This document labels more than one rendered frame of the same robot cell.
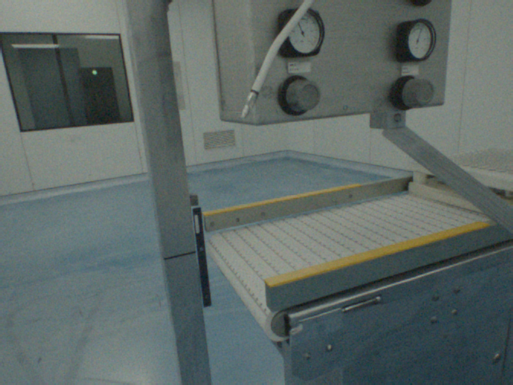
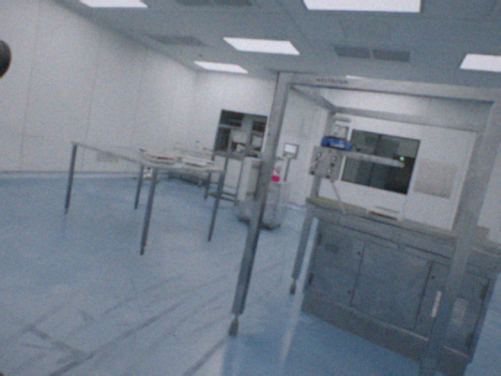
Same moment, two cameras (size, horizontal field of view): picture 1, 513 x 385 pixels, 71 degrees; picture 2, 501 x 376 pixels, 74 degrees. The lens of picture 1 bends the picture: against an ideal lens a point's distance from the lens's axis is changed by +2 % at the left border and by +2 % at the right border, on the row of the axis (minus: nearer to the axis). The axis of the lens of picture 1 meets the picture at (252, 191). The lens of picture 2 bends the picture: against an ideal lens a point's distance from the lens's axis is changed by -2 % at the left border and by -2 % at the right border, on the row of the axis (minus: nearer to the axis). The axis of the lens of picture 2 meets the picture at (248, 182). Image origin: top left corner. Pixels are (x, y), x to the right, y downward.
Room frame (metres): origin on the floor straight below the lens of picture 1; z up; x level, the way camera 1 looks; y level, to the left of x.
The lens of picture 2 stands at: (-1.65, -1.79, 1.23)
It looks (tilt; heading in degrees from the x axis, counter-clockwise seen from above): 6 degrees down; 52
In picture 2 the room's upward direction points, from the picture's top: 11 degrees clockwise
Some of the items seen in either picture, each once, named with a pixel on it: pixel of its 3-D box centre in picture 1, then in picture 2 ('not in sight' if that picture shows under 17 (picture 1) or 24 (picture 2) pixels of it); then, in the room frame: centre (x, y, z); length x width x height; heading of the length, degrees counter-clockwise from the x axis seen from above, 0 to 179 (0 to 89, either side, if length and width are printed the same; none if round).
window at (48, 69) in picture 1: (72, 81); (378, 161); (4.86, 2.22, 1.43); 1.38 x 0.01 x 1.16; 118
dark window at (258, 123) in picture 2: not in sight; (240, 134); (3.28, 5.20, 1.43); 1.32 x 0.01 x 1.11; 118
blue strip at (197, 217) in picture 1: (202, 259); not in sight; (0.60, 0.10, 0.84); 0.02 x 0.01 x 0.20; 111
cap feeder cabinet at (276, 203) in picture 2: not in sight; (264, 200); (1.94, 2.26, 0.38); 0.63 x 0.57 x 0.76; 118
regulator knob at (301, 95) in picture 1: (301, 88); not in sight; (0.31, -0.05, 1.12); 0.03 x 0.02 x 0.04; 111
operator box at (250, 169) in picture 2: not in sight; (251, 179); (-0.36, -0.17, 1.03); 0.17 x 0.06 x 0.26; 21
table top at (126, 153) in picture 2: not in sight; (148, 157); (-0.17, 2.04, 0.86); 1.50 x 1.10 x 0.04; 109
